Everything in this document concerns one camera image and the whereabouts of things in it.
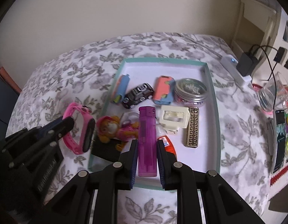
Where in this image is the pink kids watch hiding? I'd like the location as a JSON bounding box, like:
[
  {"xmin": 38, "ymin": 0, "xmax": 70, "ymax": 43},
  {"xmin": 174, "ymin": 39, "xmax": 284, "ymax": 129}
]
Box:
[{"xmin": 63, "ymin": 102, "xmax": 96, "ymax": 155}]

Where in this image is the pink pup toy figure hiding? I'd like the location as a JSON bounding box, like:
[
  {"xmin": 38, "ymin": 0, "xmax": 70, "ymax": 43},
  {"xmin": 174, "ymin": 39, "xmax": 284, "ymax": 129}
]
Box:
[{"xmin": 96, "ymin": 116, "xmax": 139, "ymax": 152}]

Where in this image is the white smart watch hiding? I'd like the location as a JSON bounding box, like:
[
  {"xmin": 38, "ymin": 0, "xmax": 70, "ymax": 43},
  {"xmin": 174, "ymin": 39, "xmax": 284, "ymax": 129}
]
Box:
[{"xmin": 120, "ymin": 111, "xmax": 139, "ymax": 127}]

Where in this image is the orange blue case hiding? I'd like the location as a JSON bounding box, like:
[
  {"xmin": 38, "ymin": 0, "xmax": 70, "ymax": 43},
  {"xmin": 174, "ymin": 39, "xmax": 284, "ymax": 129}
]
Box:
[
  {"xmin": 153, "ymin": 76, "xmax": 175, "ymax": 105},
  {"xmin": 111, "ymin": 74, "xmax": 130, "ymax": 104}
]

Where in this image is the gold black patterned lighter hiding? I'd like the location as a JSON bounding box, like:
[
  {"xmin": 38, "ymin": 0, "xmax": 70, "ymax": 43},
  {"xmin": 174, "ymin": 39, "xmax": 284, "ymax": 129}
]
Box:
[{"xmin": 185, "ymin": 107, "xmax": 199, "ymax": 148}]

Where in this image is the purple lighter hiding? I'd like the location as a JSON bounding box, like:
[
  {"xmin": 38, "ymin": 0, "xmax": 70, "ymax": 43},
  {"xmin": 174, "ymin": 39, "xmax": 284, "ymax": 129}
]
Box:
[{"xmin": 138, "ymin": 106, "xmax": 157, "ymax": 177}]

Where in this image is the black toy car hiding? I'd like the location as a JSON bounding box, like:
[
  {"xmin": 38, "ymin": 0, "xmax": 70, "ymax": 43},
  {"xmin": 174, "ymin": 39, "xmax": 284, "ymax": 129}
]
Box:
[{"xmin": 122, "ymin": 83, "xmax": 154, "ymax": 109}]

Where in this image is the red white glue bottle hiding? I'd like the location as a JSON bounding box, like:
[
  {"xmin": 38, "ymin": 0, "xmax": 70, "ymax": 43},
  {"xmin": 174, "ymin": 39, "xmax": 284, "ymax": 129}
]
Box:
[{"xmin": 156, "ymin": 124, "xmax": 177, "ymax": 157}]

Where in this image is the cream hair claw clip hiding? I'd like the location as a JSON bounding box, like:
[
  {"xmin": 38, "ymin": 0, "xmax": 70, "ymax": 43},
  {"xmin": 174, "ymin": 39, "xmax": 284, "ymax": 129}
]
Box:
[{"xmin": 159, "ymin": 105, "xmax": 190, "ymax": 135}]

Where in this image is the round tin with pearls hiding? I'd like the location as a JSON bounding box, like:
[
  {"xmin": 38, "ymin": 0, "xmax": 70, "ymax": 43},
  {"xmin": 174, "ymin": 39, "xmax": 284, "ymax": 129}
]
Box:
[{"xmin": 174, "ymin": 78, "xmax": 208, "ymax": 107}]

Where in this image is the floral white blanket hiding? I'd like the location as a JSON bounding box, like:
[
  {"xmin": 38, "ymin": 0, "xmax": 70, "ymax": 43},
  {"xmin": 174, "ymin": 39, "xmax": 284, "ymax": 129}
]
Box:
[{"xmin": 7, "ymin": 32, "xmax": 271, "ymax": 215}]

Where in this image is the smartphone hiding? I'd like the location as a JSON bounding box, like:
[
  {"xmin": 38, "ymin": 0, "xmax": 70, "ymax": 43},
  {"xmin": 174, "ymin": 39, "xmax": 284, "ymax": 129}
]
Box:
[{"xmin": 272, "ymin": 110, "xmax": 286, "ymax": 174}]

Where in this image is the teal white tray box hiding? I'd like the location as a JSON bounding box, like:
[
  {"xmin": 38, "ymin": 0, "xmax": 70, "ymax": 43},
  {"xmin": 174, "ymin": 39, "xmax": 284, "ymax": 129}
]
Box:
[{"xmin": 88, "ymin": 58, "xmax": 221, "ymax": 190}]

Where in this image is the glass jar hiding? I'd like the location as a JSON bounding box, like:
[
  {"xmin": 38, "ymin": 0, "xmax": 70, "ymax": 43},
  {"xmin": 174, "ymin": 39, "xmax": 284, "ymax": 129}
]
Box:
[{"xmin": 258, "ymin": 72, "xmax": 288, "ymax": 112}]

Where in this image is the black power adapter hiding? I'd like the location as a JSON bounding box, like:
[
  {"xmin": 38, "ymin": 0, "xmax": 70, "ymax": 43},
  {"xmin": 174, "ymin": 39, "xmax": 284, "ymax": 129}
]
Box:
[{"xmin": 236, "ymin": 52, "xmax": 259, "ymax": 77}]

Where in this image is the white power strip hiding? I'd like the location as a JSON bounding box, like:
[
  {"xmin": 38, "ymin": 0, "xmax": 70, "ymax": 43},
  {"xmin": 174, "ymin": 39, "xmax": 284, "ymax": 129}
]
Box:
[{"xmin": 220, "ymin": 55, "xmax": 252, "ymax": 87}]

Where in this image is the white shelf furniture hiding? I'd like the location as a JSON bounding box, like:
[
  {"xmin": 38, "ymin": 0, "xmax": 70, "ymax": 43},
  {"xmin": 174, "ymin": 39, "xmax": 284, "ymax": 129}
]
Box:
[{"xmin": 231, "ymin": 0, "xmax": 288, "ymax": 85}]

